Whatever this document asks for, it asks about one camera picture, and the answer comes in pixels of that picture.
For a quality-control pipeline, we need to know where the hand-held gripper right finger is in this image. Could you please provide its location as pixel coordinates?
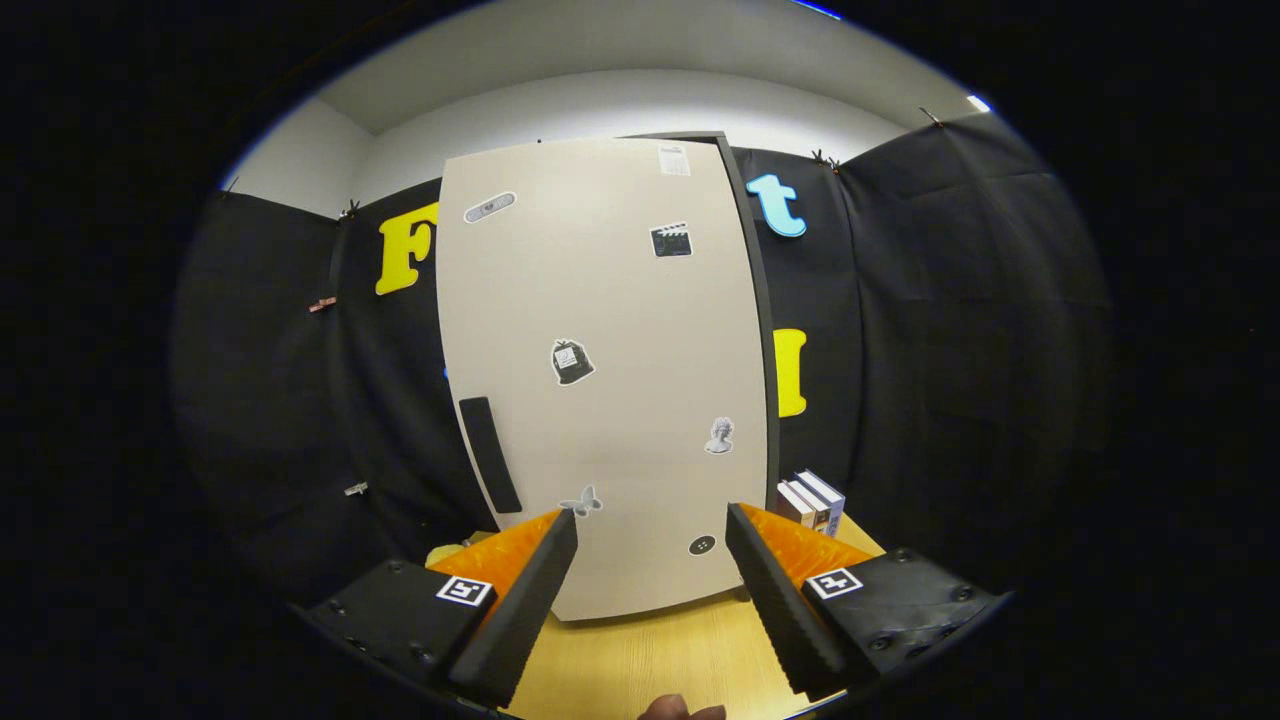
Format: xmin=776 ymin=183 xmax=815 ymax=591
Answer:
xmin=725 ymin=502 xmax=1006 ymax=701

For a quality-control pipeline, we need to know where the beige shoe cabinet door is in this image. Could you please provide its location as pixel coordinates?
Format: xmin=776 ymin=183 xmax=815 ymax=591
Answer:
xmin=436 ymin=138 xmax=769 ymax=623

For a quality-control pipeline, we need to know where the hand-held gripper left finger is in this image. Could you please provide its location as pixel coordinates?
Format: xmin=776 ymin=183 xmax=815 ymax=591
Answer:
xmin=300 ymin=507 xmax=579 ymax=709

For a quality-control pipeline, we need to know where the black backdrop cloth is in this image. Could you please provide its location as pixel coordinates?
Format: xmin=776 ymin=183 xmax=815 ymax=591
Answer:
xmin=170 ymin=112 xmax=1113 ymax=611

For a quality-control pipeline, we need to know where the black door handle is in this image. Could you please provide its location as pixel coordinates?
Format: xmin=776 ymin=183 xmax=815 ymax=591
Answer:
xmin=458 ymin=396 xmax=524 ymax=515

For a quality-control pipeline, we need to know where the dark grey shoe cabinet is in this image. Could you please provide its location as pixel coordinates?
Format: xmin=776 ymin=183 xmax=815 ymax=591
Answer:
xmin=620 ymin=130 xmax=783 ymax=521

